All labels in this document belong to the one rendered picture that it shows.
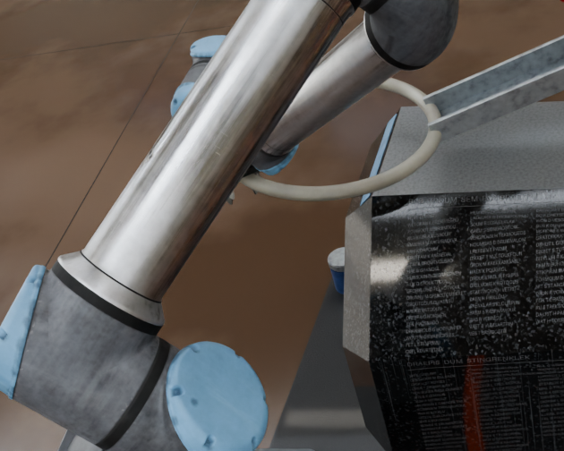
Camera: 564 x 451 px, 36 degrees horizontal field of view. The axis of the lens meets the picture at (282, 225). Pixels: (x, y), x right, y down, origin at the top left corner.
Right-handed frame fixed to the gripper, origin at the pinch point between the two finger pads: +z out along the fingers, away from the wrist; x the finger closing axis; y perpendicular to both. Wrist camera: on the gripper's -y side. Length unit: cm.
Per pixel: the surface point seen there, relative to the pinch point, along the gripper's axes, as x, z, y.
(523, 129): 61, 1, 19
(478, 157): 48, 2, 20
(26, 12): 28, 119, -439
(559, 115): 70, 0, 21
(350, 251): 18.0, 17.3, 13.0
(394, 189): 28.8, 3.5, 15.8
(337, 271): 44, 81, -47
